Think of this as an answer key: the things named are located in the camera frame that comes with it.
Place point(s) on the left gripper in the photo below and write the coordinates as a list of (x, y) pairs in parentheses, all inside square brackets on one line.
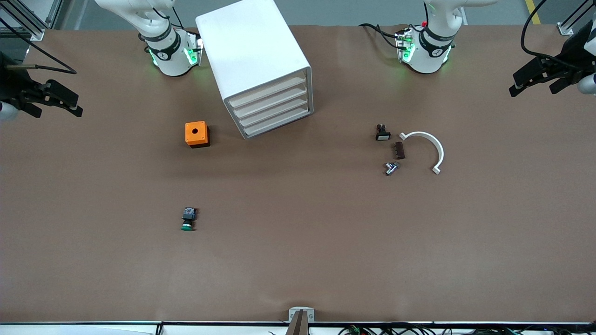
[(572, 59)]

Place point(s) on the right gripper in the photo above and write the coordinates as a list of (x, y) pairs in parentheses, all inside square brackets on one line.
[(13, 85)]

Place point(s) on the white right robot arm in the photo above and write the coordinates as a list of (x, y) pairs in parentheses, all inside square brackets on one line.
[(170, 53)]

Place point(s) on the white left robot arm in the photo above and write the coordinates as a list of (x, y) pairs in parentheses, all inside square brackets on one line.
[(426, 51)]

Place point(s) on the green push button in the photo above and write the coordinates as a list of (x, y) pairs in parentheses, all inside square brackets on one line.
[(188, 218)]

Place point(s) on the orange box with hole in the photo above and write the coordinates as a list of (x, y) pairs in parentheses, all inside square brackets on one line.
[(195, 132)]

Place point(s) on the brown terminal block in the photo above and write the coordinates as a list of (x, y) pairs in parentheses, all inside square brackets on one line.
[(398, 150)]

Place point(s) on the silver metal fitting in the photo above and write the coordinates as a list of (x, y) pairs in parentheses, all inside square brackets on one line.
[(391, 168)]

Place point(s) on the brown table mat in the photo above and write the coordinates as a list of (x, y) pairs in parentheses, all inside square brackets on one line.
[(298, 260)]

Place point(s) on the aluminium frame profile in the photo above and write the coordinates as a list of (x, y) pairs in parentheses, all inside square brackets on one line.
[(565, 29), (21, 17)]

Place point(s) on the white curved plastic bracket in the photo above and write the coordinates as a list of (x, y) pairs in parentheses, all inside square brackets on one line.
[(426, 135)]

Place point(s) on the black white rectangular switch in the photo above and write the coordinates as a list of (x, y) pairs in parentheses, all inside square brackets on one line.
[(382, 134)]

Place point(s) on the grey mount bracket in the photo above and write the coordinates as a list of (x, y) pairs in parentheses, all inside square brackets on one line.
[(293, 312)]

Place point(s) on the brown mount bar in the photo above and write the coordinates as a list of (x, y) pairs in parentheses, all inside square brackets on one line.
[(299, 326)]

